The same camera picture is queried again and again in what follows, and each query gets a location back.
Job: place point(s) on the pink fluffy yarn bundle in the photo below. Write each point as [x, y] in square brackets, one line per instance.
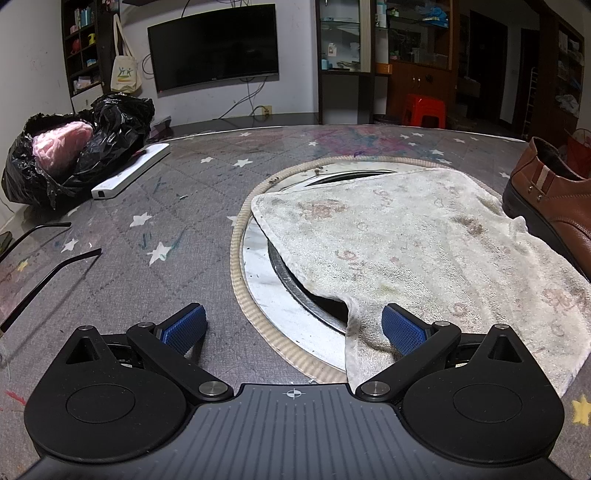
[62, 145]

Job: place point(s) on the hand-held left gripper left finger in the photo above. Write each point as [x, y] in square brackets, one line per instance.
[187, 325]

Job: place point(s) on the black plastic bag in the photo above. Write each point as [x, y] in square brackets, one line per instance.
[115, 134]

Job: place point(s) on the round metal table inset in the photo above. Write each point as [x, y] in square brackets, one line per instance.
[258, 286]

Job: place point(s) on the cream tote bag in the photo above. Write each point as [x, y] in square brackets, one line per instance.
[125, 74]

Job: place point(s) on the red plastic stool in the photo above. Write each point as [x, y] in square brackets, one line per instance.
[425, 105]

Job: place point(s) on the white power strip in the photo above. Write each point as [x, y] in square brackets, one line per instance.
[129, 171]

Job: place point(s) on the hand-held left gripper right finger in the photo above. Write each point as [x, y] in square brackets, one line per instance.
[404, 330]

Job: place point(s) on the dark low television stand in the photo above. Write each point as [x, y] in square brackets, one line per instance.
[240, 122]

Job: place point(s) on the white towel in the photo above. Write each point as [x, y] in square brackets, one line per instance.
[415, 240]

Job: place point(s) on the black eyeglasses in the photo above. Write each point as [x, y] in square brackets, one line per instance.
[55, 272]

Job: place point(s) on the red play tent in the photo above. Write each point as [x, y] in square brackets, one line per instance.
[579, 154]

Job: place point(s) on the dark open bookshelf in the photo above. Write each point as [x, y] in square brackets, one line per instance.
[69, 55]

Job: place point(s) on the grey star-printed table mat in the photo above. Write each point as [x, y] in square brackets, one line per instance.
[161, 286]

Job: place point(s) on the brown leather shoe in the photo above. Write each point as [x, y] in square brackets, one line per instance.
[558, 207]

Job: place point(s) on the glass display cabinet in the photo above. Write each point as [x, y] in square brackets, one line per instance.
[420, 83]

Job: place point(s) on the black flat television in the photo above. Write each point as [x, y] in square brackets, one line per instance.
[212, 46]

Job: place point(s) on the brown wooden shelf unit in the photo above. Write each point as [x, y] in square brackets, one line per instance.
[549, 69]

